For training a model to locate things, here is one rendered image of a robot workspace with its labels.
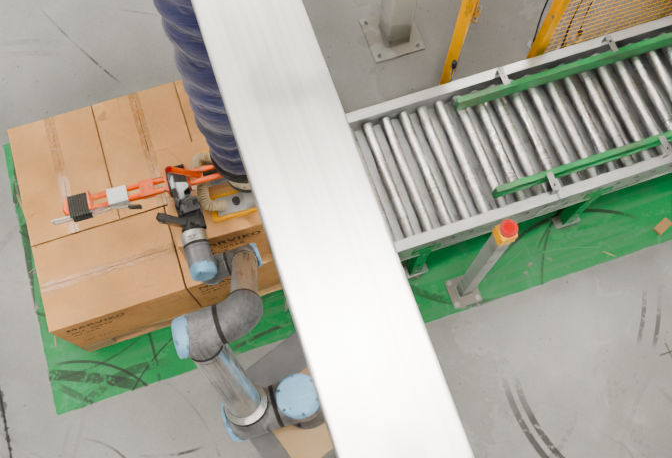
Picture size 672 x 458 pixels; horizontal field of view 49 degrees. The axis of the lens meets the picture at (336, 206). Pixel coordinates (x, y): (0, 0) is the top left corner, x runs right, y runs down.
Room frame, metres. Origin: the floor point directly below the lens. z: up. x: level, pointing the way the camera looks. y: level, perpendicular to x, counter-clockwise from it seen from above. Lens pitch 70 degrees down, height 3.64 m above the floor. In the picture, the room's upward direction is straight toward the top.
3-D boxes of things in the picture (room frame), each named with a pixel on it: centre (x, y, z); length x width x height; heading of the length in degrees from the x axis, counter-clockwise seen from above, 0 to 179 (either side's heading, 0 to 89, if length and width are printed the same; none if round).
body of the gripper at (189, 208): (0.83, 0.51, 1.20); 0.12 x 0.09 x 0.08; 19
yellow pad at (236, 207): (0.94, 0.30, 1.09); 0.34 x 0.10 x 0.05; 107
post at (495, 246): (0.84, -0.65, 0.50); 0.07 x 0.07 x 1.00; 19
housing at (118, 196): (0.90, 0.77, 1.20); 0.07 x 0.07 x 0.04; 17
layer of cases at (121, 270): (1.19, 0.80, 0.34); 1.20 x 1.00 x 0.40; 109
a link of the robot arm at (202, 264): (0.67, 0.46, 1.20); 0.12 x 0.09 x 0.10; 19
